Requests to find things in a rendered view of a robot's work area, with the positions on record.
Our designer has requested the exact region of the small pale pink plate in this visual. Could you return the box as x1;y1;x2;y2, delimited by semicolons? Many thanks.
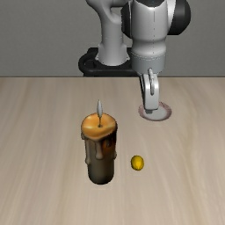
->
138;101;173;122

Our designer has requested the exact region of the yellow lemon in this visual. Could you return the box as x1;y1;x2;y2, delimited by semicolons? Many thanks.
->
130;155;145;172

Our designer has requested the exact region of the brown dripping wax candle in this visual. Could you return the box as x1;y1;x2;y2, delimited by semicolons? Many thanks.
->
80;98;119;185

